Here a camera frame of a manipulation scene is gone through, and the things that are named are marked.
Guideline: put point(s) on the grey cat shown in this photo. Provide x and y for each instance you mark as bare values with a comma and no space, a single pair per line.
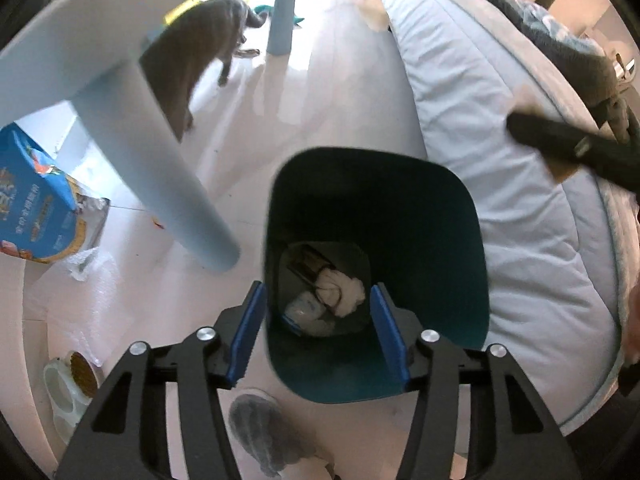
175,61

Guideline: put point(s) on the blue tissue packet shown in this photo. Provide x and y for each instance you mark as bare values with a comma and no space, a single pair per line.
305,313

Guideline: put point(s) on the blue patterned duvet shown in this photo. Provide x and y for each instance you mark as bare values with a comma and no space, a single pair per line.
541,24

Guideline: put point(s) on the white pet food bowl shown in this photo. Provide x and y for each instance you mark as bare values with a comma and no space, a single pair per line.
71,383

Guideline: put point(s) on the dark teal trash bin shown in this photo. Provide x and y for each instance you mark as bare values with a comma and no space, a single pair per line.
383,218

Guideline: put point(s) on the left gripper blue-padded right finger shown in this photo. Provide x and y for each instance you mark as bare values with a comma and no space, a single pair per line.
512,433

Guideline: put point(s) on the dark grey fleece blanket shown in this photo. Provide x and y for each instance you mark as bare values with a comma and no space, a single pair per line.
593,78

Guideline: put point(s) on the grey bed mattress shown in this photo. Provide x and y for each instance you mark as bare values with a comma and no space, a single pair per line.
562,257

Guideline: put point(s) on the grey fuzzy slipper on foot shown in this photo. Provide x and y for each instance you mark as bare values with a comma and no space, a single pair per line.
280,448

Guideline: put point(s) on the blue cat food bag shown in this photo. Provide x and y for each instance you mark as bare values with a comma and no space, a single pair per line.
45,214

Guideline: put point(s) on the yellow red ball toy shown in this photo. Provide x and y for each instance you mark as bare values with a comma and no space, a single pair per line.
157,223

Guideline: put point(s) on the light blue side table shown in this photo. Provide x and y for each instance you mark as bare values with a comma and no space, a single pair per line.
86,52

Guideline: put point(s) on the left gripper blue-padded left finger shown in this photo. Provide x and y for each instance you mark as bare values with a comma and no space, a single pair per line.
123,434

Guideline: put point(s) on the white sock back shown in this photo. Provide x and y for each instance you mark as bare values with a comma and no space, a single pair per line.
340,293

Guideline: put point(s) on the person's right hand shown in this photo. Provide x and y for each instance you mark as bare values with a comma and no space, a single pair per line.
631,332

